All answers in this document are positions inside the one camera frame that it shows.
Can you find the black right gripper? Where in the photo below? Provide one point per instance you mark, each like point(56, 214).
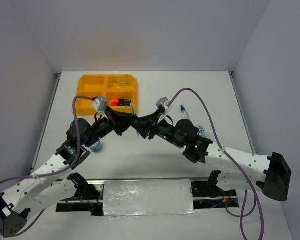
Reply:
point(148, 122)

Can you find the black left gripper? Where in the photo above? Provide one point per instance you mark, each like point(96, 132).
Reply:
point(122, 121)

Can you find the black orange-tip highlighter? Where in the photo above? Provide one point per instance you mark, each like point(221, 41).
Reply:
point(117, 101)

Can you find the blue white tape roll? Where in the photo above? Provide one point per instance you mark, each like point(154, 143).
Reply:
point(97, 147)
point(201, 130)

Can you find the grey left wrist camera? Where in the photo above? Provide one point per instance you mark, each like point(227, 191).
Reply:
point(100, 104)

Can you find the orange four-compartment plastic bin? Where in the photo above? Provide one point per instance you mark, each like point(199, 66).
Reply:
point(94, 85)

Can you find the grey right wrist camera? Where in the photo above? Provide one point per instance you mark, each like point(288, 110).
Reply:
point(164, 103)

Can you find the silver foil panel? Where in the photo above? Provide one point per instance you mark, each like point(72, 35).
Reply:
point(148, 198)

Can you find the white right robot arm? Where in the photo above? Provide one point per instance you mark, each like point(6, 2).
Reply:
point(269, 174)

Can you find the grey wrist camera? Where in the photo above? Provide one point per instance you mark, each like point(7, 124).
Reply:
point(164, 103)
point(100, 104)

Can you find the black pink-tip highlighter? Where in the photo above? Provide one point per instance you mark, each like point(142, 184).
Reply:
point(121, 105)

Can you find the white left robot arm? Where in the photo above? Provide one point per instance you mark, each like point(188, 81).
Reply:
point(56, 180)

